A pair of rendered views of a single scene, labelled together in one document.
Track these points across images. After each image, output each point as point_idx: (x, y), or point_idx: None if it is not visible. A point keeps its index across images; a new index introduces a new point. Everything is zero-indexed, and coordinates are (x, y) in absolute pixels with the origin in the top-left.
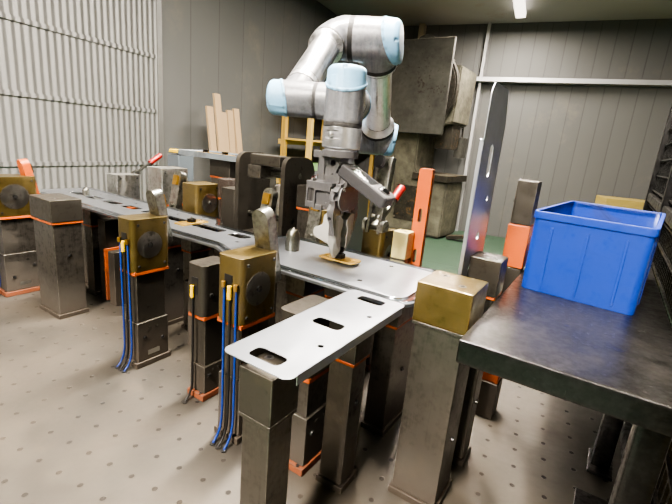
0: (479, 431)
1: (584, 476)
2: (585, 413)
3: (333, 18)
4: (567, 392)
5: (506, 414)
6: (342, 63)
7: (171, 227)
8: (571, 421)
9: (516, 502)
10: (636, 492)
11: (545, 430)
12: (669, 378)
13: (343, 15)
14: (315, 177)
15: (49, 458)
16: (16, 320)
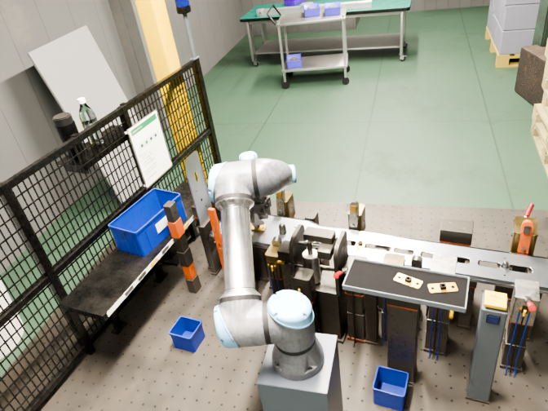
0: (201, 278)
1: (170, 271)
2: (146, 303)
3: (271, 159)
4: None
5: (185, 290)
6: (249, 151)
7: (360, 232)
8: (156, 296)
9: (199, 256)
10: None
11: (172, 287)
12: (178, 188)
13: (262, 158)
14: (327, 354)
15: (340, 227)
16: None
